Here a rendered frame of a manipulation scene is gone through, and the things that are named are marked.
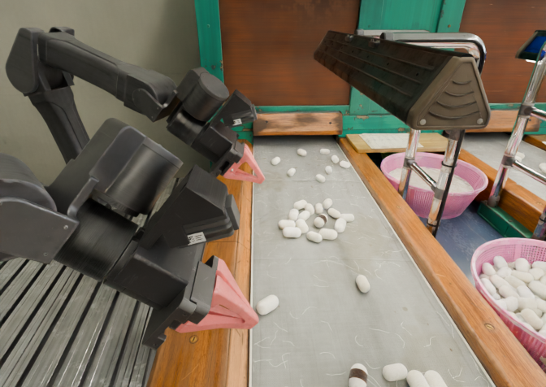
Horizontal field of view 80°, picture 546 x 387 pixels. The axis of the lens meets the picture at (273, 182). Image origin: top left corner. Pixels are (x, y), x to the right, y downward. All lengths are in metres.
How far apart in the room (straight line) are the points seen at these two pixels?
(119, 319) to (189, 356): 0.23
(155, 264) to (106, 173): 0.08
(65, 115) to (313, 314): 0.60
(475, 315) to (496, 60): 0.96
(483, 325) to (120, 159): 0.50
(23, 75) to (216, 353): 0.59
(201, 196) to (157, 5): 1.72
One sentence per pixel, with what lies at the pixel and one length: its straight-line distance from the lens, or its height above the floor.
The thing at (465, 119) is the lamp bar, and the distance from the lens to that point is 0.38.
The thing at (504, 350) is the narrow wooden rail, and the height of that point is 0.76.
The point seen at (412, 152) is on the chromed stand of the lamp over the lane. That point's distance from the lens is 0.81.
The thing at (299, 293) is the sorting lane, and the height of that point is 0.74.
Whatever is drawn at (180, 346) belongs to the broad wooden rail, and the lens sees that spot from 0.48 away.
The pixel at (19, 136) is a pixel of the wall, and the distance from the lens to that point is 2.33.
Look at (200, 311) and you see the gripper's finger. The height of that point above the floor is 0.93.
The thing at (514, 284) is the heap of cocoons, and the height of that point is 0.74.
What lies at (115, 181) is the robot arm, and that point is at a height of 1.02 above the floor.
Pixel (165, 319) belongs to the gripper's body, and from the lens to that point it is 0.30.
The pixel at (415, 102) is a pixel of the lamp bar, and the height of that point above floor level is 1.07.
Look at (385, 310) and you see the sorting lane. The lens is 0.56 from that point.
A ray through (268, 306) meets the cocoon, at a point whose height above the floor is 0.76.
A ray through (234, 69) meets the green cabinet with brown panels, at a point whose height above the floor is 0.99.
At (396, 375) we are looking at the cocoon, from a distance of 0.48.
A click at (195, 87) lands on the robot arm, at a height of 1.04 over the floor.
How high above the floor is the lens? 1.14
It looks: 27 degrees down
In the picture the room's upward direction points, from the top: straight up
